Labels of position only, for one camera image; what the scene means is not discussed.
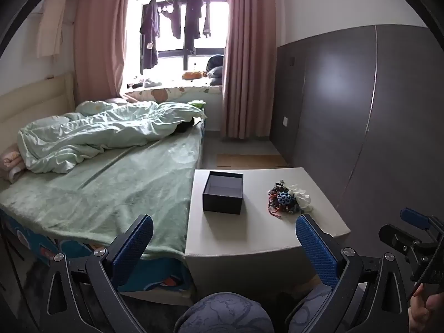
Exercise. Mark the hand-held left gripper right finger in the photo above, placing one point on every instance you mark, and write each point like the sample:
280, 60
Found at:
317, 249

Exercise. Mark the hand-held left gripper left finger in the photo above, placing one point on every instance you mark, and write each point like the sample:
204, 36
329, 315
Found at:
133, 246

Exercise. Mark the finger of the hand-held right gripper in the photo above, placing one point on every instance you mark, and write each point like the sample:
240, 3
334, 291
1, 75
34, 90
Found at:
414, 215
397, 236

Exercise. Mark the black jewelry box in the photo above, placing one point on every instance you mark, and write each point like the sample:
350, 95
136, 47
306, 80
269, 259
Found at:
222, 203

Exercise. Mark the person's right hand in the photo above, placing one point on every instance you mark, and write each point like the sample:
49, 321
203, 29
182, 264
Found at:
428, 310

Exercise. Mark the cartoon printed mattress side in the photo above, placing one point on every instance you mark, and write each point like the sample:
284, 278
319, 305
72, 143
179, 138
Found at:
163, 277

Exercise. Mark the bed with green sheet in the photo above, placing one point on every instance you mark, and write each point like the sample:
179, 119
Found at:
104, 201

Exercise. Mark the person's right leg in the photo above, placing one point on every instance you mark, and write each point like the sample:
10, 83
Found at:
312, 305

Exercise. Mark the person's leg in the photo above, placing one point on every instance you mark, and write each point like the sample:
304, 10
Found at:
223, 314
312, 305

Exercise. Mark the white leather ottoman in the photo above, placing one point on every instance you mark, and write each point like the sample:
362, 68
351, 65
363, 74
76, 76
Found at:
249, 229

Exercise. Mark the flat cardboard sheet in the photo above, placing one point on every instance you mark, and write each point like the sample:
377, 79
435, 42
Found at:
249, 160

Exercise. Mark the person's left leg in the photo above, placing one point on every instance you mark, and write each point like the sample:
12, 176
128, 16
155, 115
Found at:
223, 314

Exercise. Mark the grey wardrobe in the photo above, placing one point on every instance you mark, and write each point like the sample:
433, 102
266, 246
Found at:
364, 111

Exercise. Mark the green duvet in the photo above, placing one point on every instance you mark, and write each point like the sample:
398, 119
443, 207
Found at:
104, 131

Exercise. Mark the black cloth item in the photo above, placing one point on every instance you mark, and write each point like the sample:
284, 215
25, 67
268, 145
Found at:
184, 126

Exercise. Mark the pink pillow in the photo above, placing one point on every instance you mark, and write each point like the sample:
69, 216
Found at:
12, 161

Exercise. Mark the small green item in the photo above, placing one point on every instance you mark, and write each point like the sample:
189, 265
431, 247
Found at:
196, 103

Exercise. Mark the beige headboard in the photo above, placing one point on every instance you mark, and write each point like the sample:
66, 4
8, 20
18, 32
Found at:
34, 100

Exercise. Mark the orange plush toy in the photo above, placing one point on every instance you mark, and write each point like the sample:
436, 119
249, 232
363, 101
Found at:
192, 74

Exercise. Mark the dark pillow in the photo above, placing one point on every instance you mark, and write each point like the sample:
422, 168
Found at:
215, 67

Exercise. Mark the pink curtain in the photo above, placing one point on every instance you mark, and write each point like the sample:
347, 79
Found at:
100, 41
249, 55

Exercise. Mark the dark hanging shirt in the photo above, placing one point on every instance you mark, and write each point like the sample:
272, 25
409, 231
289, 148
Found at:
151, 34

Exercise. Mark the dark hanging trousers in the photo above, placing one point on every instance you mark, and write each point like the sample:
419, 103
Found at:
192, 24

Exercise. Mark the dark hanging garment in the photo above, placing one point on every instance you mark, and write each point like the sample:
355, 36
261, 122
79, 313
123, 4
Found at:
176, 17

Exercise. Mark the beige hanging towel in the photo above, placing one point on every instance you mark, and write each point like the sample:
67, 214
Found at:
51, 27

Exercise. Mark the window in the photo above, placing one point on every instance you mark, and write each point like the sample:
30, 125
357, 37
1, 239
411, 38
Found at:
215, 24

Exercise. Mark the white wall socket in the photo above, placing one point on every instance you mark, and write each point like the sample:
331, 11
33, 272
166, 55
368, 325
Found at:
285, 121

